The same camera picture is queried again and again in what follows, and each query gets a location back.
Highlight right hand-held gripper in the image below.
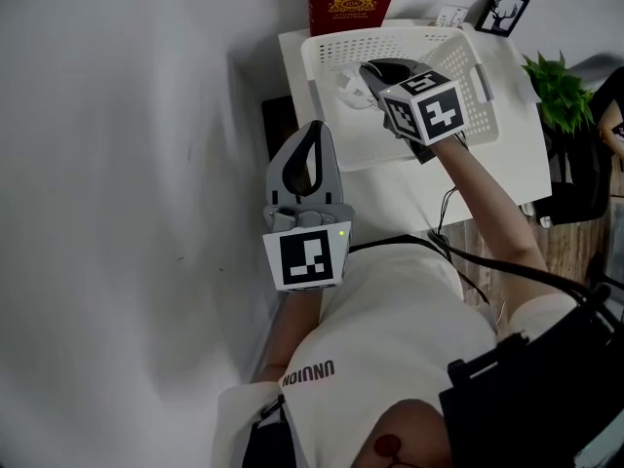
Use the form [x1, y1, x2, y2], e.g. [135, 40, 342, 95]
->
[358, 58, 474, 165]

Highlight white plastic basket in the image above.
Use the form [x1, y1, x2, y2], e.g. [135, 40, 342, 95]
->
[299, 25, 501, 174]

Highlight black shoulder strap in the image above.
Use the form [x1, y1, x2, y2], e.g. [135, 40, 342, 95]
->
[241, 395, 298, 468]

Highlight green potted plant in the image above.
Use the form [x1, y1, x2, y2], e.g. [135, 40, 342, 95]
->
[521, 51, 597, 136]

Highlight small white card holder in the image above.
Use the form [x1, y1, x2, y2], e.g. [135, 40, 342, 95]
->
[435, 5, 469, 29]

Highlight dark red round pendant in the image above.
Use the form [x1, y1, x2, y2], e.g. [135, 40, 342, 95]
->
[373, 434, 402, 468]

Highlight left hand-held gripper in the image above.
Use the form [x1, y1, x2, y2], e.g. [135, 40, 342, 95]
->
[261, 119, 355, 293]

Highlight black framed deer picture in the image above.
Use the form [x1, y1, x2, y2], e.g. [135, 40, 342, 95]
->
[474, 0, 530, 38]

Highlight thick black cable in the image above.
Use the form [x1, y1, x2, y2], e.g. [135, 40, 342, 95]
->
[428, 231, 615, 311]

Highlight person's left forearm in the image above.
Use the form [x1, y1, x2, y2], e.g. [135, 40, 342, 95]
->
[255, 288, 326, 384]

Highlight white t-shirt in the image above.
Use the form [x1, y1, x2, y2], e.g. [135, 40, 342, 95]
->
[212, 241, 579, 468]

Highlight person's right forearm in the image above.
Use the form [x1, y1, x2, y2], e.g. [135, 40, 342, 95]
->
[431, 136, 550, 321]

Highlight thin black wires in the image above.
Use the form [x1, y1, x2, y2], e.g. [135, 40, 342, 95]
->
[431, 185, 511, 326]

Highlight clear glass cup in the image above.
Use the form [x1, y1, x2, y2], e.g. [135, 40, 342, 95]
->
[333, 63, 381, 114]

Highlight dark red gold-print book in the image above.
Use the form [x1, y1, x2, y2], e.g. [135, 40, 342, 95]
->
[305, 0, 402, 38]

